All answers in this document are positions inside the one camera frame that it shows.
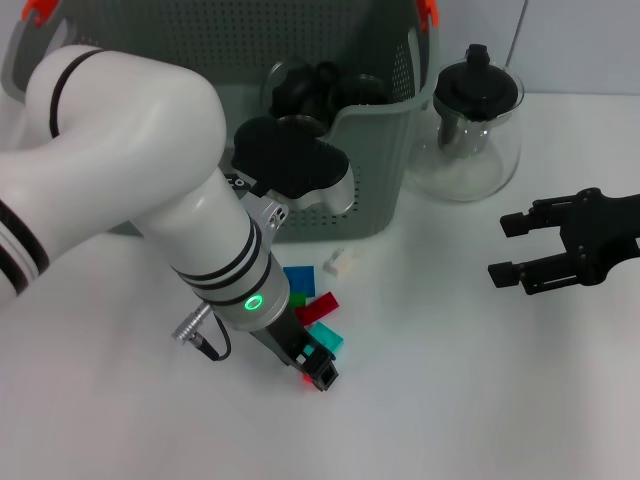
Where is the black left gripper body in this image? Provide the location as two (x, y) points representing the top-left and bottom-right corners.
(248, 312), (322, 370)

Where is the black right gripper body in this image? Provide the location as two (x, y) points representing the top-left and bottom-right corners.
(552, 187), (640, 297)

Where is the teal square brick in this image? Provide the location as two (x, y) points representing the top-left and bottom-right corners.
(308, 322), (345, 360)

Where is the dark red long brick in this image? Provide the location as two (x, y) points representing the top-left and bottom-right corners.
(294, 292), (341, 325)

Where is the grey-green perforated storage bin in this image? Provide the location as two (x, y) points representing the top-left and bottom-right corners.
(0, 0), (444, 244)

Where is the blue square flat brick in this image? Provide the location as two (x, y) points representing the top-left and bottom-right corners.
(282, 265), (318, 296)

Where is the clear glass teapot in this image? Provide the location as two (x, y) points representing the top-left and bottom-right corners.
(403, 43), (526, 203)

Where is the white toy brick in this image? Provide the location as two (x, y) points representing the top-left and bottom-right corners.
(322, 246), (359, 277)

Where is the black glass teapot lid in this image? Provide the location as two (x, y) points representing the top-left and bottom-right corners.
(432, 43), (521, 156)

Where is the left arm cable with plug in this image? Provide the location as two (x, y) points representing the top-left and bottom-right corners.
(171, 305), (235, 362)

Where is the orange bin handle clip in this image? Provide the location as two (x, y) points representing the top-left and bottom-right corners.
(416, 0), (442, 30)
(22, 0), (60, 26)

